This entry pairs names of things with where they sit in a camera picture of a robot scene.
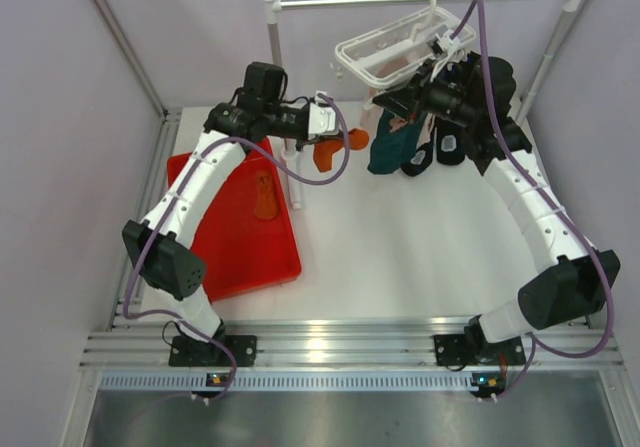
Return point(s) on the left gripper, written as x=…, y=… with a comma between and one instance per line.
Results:
x=298, y=145

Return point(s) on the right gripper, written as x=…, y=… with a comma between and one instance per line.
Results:
x=404, y=101

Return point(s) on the orange sock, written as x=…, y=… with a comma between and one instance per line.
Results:
x=324, y=151
x=266, y=206

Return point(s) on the white clip sock hanger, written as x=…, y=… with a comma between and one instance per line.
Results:
x=391, y=54

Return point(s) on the green christmas sock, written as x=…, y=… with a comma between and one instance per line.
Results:
x=405, y=138

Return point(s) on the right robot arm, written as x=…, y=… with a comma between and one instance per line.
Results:
x=573, y=278

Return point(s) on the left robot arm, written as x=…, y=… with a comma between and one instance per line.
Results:
x=159, y=245

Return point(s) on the red plastic tray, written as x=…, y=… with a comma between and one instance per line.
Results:
x=230, y=251

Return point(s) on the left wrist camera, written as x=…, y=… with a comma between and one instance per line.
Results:
x=321, y=116

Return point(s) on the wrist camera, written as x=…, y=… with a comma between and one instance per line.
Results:
x=445, y=45
x=321, y=116

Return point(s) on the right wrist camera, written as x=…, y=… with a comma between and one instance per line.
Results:
x=445, y=45

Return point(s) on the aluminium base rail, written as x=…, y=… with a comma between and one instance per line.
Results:
x=312, y=344

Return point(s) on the perforated cable duct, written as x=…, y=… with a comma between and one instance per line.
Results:
x=247, y=380

